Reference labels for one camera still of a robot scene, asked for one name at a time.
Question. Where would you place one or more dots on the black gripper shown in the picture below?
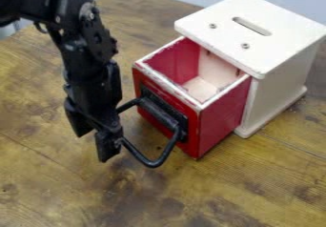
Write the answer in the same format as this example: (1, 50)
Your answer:
(91, 109)

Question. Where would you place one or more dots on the red wooden drawer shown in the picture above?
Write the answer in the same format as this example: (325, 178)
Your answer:
(192, 80)

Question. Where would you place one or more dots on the black metal drawer handle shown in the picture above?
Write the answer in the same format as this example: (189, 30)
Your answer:
(166, 116)

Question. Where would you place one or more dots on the white wooden box cabinet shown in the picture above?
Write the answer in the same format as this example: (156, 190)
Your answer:
(252, 37)

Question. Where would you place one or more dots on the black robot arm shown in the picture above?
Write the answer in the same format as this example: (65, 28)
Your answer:
(71, 21)

